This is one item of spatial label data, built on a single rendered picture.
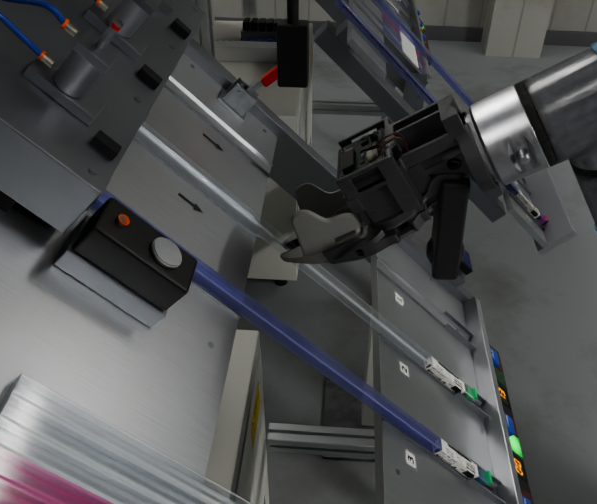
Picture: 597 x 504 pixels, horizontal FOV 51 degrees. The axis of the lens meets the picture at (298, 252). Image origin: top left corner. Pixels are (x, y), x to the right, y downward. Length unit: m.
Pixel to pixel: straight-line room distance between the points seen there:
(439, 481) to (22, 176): 0.46
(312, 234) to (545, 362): 1.40
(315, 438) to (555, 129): 0.86
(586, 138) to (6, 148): 0.41
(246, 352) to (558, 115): 0.62
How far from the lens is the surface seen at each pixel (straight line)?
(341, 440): 1.24
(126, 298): 0.44
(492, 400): 0.81
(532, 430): 1.75
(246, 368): 0.96
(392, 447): 0.61
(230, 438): 0.88
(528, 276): 2.18
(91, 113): 0.44
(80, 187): 0.41
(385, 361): 0.67
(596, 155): 0.55
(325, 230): 0.57
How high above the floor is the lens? 1.35
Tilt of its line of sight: 39 degrees down
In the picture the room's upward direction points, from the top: straight up
